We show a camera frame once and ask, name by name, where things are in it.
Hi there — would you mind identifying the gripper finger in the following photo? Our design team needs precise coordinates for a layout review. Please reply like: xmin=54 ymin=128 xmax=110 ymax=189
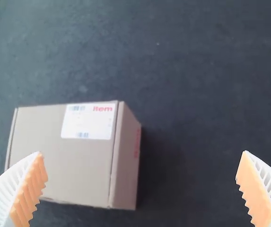
xmin=235 ymin=150 xmax=271 ymax=227
xmin=0 ymin=151 xmax=49 ymax=227

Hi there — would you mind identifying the cardboard box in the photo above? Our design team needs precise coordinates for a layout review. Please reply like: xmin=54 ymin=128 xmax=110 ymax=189
xmin=4 ymin=100 xmax=142 ymax=211

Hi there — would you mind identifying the black mat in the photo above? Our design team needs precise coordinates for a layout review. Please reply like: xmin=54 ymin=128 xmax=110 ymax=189
xmin=0 ymin=0 xmax=271 ymax=227

